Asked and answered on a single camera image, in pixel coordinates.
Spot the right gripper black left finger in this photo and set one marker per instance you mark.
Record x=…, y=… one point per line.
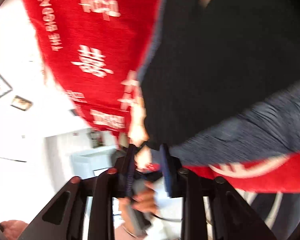
x=126, y=169

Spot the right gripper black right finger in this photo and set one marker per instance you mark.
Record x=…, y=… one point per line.
x=170, y=166

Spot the black pants with patterned waistband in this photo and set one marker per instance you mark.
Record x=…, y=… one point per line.
x=224, y=82

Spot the person's left hand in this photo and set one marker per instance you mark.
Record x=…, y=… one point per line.
x=144, y=202

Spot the person's right hand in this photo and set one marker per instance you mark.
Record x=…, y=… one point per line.
x=13, y=228

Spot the white cabinet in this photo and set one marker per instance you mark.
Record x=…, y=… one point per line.
x=92, y=162

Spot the red blanket with white characters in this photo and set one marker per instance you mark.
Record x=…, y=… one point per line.
x=98, y=51

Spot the small framed wall picture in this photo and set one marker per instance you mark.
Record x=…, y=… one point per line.
x=21, y=103

